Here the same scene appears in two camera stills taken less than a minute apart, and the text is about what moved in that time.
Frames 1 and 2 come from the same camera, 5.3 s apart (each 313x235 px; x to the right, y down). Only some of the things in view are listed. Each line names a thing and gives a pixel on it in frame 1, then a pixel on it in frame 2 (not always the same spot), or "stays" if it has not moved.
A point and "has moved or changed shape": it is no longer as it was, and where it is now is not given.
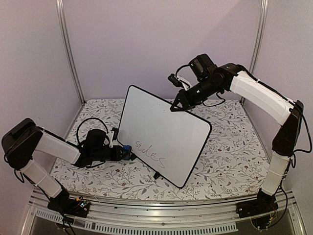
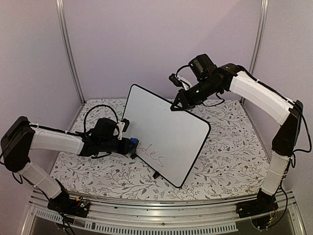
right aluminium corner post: (258, 38) stays
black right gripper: (180, 98) stays
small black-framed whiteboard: (168, 143) stays
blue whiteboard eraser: (126, 153) has moved or changed shape
